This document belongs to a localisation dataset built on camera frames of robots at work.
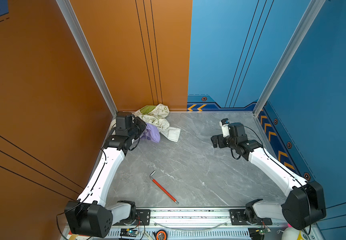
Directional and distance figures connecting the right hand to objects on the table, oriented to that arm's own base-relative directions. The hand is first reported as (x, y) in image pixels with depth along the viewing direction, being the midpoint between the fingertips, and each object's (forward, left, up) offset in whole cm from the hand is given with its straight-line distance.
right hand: (217, 136), depth 85 cm
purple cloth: (-2, +36, +6) cm, 37 cm away
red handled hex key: (-24, +31, -17) cm, 43 cm away
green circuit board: (-43, +46, -17) cm, 66 cm away
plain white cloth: (+14, +27, -15) cm, 34 cm away
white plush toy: (-44, -28, -13) cm, 54 cm away
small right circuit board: (-43, -17, -17) cm, 49 cm away
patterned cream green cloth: (+29, +41, -11) cm, 51 cm away
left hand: (+2, +39, +13) cm, 41 cm away
